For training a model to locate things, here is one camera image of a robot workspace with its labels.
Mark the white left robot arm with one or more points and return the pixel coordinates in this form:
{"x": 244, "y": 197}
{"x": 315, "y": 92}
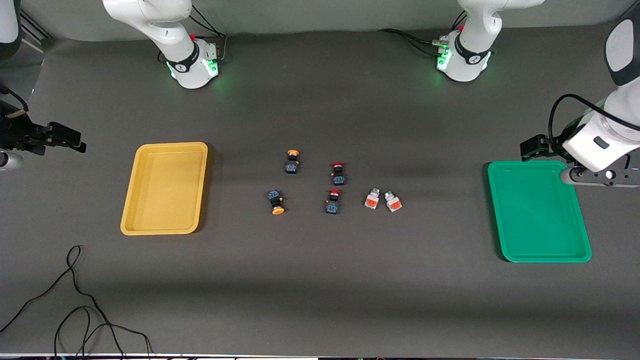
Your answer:
{"x": 605, "y": 137}

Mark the red mushroom push button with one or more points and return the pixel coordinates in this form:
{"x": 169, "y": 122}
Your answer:
{"x": 333, "y": 204}
{"x": 338, "y": 175}

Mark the green plastic tray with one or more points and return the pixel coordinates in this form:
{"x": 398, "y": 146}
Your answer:
{"x": 537, "y": 212}

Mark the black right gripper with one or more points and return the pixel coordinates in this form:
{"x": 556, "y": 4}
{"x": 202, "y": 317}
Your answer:
{"x": 19, "y": 137}

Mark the dark aluminium frame rail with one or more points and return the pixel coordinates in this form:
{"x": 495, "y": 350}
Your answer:
{"x": 35, "y": 25}

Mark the yellow plastic tray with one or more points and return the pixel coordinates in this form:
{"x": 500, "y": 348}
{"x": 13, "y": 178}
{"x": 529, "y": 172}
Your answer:
{"x": 165, "y": 190}

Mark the white orange switch left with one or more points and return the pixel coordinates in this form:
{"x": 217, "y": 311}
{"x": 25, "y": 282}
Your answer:
{"x": 371, "y": 200}

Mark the orange mushroom push button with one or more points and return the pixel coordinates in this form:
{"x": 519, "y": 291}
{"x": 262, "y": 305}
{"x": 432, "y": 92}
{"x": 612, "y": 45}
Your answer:
{"x": 275, "y": 200}

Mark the white orange switch block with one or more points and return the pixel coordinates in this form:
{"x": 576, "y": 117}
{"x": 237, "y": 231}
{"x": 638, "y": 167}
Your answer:
{"x": 393, "y": 202}

